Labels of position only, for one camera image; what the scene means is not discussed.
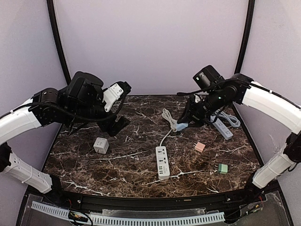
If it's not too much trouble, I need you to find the black frame post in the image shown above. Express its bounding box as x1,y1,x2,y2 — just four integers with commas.
227,0,256,97
46,0,71,85

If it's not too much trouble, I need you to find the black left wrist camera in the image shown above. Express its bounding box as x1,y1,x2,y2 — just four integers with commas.
66,71,103,106

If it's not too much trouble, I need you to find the grey power strip cable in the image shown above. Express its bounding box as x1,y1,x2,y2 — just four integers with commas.
217,110,242,129

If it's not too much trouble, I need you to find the white power strip cable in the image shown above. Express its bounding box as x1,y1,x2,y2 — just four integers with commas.
159,108,183,147

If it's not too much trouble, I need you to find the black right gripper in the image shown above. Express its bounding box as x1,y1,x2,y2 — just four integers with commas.
178,89,226,128

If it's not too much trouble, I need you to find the white cube socket adapter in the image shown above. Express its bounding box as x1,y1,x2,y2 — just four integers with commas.
93,137,109,154

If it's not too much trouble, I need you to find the blue plug charger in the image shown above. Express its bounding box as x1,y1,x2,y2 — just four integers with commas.
175,123,189,132

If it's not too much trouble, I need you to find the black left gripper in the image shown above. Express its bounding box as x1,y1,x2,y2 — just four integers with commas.
66,98,131,136

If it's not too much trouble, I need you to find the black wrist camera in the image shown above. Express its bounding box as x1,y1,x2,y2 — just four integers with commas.
66,71,103,106
193,65,224,89

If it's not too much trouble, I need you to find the small circuit board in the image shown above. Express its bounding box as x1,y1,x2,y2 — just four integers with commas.
68,211,88,222

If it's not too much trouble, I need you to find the grey blue power strip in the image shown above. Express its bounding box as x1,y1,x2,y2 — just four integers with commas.
210,116,233,140

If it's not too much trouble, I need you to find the right black frame post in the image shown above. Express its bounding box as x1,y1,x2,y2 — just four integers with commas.
227,0,256,97

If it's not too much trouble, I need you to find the white slotted cable duct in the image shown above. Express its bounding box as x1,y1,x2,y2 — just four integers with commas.
31,201,225,226

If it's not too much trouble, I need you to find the green plug charger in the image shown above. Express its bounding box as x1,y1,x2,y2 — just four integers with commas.
218,163,228,174

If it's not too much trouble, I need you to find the black front rail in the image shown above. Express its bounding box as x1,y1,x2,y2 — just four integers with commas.
25,182,280,214

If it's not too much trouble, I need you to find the left black frame post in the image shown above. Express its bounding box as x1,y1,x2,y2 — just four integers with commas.
46,0,71,85

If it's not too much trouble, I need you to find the pink plug charger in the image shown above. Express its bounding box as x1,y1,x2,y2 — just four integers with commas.
194,142,206,153

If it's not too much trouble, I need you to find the white power strip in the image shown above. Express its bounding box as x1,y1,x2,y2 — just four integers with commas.
155,146,170,180

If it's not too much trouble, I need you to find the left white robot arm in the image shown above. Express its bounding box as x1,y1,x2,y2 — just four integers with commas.
0,79,131,205

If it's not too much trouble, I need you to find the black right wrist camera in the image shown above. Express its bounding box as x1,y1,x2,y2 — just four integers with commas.
193,65,224,89

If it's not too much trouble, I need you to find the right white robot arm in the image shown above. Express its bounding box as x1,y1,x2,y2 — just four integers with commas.
177,69,301,204

